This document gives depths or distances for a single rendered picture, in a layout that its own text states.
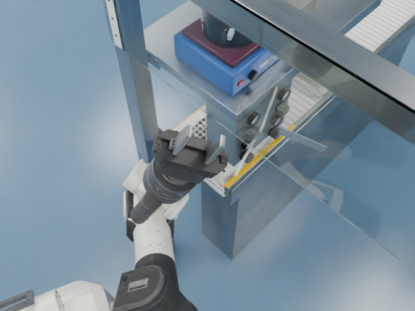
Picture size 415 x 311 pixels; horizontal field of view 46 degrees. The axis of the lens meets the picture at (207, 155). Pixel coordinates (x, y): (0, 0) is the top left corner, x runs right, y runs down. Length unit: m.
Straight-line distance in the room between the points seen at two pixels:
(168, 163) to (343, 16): 0.81
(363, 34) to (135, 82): 1.06
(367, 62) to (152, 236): 0.60
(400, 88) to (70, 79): 2.52
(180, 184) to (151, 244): 0.29
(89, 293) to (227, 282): 1.35
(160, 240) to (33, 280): 1.40
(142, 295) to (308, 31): 0.56
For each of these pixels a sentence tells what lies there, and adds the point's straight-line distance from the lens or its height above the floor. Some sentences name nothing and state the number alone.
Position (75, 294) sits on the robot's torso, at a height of 1.23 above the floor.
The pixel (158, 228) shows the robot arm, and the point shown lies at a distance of 1.13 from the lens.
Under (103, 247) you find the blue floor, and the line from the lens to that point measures 2.41.
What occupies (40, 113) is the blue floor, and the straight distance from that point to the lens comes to 2.95.
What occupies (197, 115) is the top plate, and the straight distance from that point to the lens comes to 1.62.
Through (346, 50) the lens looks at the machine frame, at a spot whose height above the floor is 1.65.
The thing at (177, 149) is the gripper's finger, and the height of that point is 1.55.
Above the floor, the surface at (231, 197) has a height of 0.79.
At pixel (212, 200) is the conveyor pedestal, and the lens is 2.00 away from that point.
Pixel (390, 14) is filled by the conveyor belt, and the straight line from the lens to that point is 2.22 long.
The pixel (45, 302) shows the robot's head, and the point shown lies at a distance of 0.91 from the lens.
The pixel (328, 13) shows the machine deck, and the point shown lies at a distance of 1.43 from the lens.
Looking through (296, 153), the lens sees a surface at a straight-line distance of 0.95.
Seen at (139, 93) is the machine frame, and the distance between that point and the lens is 1.38.
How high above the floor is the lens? 2.16
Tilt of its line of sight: 56 degrees down
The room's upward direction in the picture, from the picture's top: straight up
